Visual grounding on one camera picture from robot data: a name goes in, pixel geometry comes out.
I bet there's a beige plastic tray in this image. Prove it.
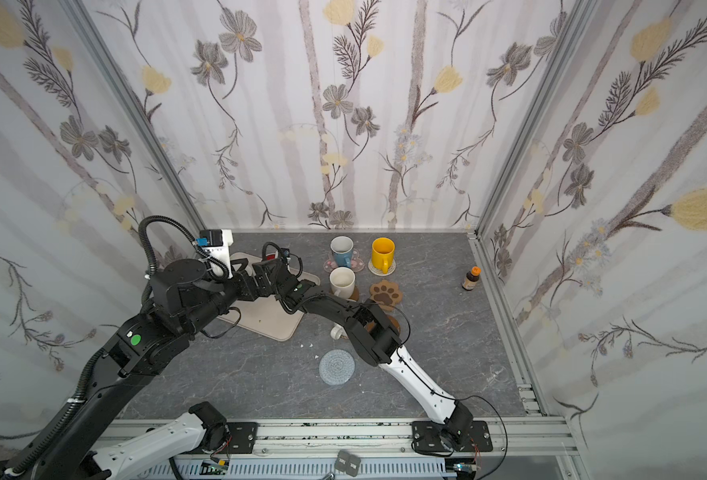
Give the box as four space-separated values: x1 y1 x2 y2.
218 252 322 342

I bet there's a blue mug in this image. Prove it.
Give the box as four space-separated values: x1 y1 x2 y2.
330 236 354 269

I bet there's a pink cherry blossom coaster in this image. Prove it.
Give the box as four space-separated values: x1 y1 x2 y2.
324 257 365 273

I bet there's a grey blue round coaster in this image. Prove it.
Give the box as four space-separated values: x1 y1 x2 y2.
319 349 355 386

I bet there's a yellow mug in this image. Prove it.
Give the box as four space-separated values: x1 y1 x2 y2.
371 237 395 275

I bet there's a brown paw print coaster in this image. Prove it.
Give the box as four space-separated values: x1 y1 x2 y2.
369 280 403 312

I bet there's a dark brown glossy round coaster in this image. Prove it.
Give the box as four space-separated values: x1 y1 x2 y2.
387 315 401 336

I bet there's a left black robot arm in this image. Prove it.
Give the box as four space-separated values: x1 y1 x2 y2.
0 215 285 479

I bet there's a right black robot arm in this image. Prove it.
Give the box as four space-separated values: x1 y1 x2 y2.
235 242 493 457

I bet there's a small brown bottle orange cap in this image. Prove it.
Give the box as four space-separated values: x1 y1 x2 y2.
461 266 481 291

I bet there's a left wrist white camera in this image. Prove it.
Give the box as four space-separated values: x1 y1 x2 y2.
196 229 234 279

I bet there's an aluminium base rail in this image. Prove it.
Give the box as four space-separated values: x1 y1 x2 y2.
106 416 577 480

